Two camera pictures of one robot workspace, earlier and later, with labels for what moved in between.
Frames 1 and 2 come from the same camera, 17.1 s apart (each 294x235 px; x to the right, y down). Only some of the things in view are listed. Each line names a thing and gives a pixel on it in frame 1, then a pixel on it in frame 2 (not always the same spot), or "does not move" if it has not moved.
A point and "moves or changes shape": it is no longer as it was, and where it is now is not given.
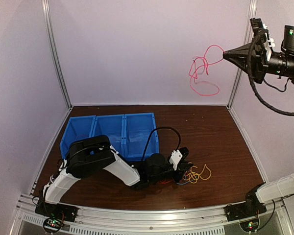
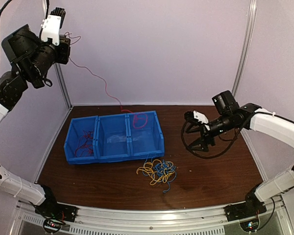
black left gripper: x=181 y=169 to x=63 y=56
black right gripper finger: x=242 y=61 to x=199 y=144
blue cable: x=185 y=176 moves or changes shape
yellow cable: x=193 y=177 moves or changes shape
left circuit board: x=51 y=225 does not move
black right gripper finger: x=244 y=50 to x=193 y=128
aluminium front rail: x=152 y=220 does not move
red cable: x=203 y=88 to x=85 y=147
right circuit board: x=250 y=225 does not move
